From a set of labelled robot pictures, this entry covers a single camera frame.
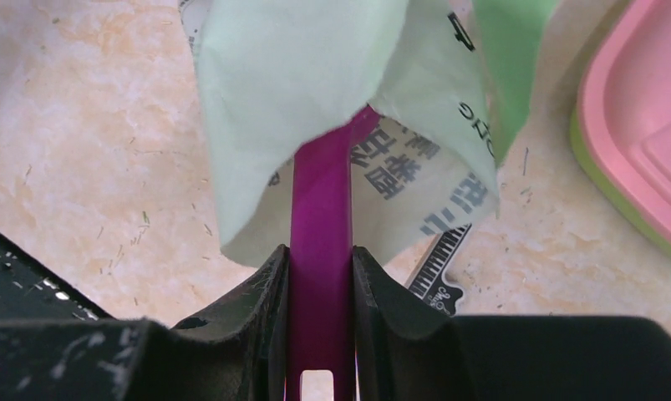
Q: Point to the magenta plastic litter scoop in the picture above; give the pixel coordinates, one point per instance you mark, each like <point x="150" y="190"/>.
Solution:
<point x="320" y="330"/>

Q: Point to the pink and green litter box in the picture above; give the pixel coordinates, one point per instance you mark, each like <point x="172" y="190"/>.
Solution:
<point x="621" y="126"/>

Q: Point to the green cat litter bag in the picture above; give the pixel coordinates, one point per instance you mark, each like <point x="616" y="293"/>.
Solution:
<point x="451" y="94"/>

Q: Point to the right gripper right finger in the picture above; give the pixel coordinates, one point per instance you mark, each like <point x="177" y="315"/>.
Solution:
<point x="406" y="350"/>

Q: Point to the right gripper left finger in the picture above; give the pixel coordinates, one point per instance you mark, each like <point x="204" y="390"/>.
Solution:
<point x="230" y="350"/>

